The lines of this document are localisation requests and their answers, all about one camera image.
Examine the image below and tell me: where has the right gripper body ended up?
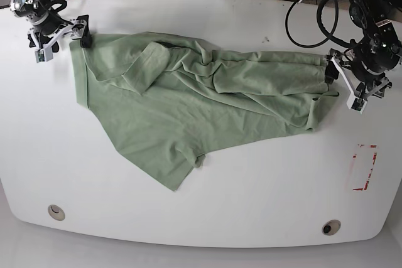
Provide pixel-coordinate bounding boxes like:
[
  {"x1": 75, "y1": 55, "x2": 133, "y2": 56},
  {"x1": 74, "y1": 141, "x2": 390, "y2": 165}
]
[{"x1": 28, "y1": 14, "x2": 89, "y2": 51}]

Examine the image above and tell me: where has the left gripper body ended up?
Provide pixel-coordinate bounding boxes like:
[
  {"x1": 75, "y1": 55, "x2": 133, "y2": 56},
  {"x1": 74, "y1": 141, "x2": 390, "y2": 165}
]
[{"x1": 324, "y1": 48, "x2": 392, "y2": 101}]

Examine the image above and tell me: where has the green polo shirt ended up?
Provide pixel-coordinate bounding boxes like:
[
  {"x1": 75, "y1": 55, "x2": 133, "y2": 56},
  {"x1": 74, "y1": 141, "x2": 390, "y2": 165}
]
[{"x1": 70, "y1": 33, "x2": 339, "y2": 191}]

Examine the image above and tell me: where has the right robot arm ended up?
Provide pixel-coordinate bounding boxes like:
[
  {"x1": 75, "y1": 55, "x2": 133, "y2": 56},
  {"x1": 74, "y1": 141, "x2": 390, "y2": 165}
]
[{"x1": 9, "y1": 0, "x2": 92, "y2": 63}]

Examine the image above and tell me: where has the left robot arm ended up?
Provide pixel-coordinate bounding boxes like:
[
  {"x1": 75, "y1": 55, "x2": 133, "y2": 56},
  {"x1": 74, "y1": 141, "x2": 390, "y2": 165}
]
[{"x1": 316, "y1": 0, "x2": 401, "y2": 110}]

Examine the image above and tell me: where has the red tape rectangle marking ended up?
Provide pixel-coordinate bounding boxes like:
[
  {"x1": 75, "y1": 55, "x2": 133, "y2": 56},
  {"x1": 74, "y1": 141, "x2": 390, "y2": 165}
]
[{"x1": 348, "y1": 144, "x2": 378, "y2": 191}]

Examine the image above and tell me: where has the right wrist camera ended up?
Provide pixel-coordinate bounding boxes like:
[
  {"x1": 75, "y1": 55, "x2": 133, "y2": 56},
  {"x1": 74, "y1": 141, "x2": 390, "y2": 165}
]
[{"x1": 35, "y1": 48, "x2": 53, "y2": 63}]

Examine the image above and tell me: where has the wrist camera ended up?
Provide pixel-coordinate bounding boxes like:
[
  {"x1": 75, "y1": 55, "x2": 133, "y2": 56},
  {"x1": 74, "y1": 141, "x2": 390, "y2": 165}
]
[
  {"x1": 35, "y1": 48, "x2": 53, "y2": 63},
  {"x1": 347, "y1": 94, "x2": 367, "y2": 114}
]

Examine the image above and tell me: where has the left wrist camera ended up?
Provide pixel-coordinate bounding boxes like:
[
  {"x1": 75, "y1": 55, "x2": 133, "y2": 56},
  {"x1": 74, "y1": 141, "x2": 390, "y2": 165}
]
[{"x1": 347, "y1": 94, "x2": 367, "y2": 114}]

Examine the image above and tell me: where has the right table cable grommet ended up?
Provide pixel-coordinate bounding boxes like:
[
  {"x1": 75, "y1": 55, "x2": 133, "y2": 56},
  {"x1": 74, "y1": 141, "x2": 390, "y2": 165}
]
[{"x1": 322, "y1": 220, "x2": 341, "y2": 236}]

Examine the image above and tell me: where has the table cable grommet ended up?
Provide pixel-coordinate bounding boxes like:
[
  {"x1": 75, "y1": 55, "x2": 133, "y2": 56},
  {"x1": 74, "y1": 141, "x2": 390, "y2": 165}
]
[
  {"x1": 322, "y1": 220, "x2": 341, "y2": 236},
  {"x1": 48, "y1": 205, "x2": 65, "y2": 222}
]

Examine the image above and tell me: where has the left table cable grommet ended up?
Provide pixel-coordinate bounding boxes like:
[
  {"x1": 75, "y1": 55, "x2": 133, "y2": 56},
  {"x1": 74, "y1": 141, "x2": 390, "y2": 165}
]
[{"x1": 48, "y1": 205, "x2": 65, "y2": 222}]

